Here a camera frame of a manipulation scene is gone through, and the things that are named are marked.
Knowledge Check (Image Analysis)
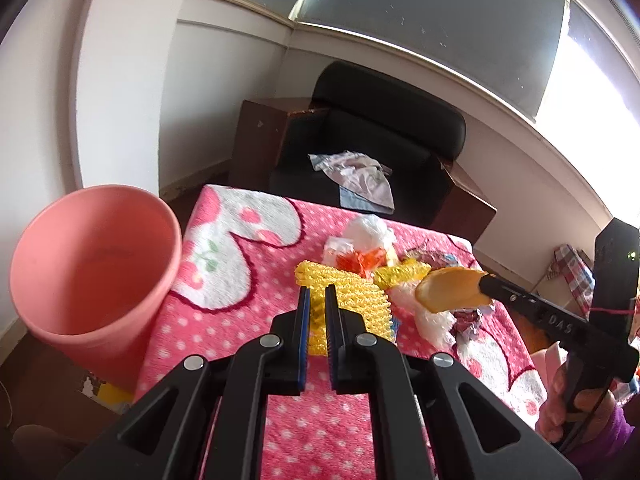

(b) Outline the gold foil wrapper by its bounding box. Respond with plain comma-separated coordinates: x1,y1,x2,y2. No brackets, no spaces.
374,259,432,289

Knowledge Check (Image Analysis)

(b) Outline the red and lilac wrapper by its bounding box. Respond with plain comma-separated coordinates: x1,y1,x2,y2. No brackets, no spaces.
410,246,473,273

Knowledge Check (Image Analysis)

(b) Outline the person's right hand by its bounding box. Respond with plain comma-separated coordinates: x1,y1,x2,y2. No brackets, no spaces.
537,342,618,443

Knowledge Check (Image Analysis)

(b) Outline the clear plastic bag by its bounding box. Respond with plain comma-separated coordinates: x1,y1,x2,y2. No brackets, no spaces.
341,214,398,261

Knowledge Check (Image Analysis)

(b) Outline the person's right forearm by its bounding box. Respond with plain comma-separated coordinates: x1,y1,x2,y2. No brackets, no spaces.
567,405,637,467

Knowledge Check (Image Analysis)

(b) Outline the crumpled white plastic wrap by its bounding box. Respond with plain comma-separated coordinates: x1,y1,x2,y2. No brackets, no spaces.
390,282,458,348

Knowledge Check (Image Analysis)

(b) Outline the checkered box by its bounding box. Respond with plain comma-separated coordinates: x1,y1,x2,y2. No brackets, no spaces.
552,244,597,306

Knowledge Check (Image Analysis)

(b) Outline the pale printed cloth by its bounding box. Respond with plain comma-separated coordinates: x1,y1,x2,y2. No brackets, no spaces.
307,151,396,208

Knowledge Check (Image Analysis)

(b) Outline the white cabinet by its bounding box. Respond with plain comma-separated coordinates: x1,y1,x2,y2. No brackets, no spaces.
530,262,593,321

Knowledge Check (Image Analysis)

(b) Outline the yellow foam fruit net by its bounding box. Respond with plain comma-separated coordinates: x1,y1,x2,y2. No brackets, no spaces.
294,260,399,356

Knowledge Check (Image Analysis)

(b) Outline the light blue cloth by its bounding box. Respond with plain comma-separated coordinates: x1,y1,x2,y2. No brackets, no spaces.
339,185,395,213

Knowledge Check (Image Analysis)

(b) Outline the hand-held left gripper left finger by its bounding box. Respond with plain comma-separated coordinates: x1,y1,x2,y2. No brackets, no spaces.
55,287,313,480

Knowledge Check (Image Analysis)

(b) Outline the pink plastic bucket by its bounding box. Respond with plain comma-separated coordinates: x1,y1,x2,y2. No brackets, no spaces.
9,185,183,393

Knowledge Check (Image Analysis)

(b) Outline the orange plastic wrapper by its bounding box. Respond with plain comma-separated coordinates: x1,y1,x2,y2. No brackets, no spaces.
322,237,390,279

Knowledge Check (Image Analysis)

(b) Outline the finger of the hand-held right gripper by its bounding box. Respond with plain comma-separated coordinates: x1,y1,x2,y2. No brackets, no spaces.
479,275,593,346

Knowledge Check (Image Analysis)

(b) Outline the silver red foil wrapper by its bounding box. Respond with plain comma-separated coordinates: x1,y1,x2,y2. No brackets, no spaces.
451,306,496,336

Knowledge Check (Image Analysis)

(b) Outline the orange fruit peel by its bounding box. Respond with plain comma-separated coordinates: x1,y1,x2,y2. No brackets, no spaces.
416,267,496,313

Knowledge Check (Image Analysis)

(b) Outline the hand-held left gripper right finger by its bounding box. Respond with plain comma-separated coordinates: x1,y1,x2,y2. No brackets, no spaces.
324,284,583,480

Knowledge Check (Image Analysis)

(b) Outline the white cable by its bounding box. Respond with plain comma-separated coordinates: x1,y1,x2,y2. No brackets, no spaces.
0,379,14,427

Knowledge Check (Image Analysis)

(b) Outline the grey roller blind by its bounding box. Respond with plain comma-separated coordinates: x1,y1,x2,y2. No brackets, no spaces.
290,0,571,121

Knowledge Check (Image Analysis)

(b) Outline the bright window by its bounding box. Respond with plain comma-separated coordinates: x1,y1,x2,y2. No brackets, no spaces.
535,0,640,211

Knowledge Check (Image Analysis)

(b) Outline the black leather armchair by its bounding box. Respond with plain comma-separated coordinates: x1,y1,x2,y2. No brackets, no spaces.
230,61,498,243

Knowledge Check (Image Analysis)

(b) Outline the pink printed blanket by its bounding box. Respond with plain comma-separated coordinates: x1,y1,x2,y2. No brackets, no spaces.
135,184,548,480

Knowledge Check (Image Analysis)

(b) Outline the yellow white box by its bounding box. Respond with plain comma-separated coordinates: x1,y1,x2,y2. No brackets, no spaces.
82,371,135,407

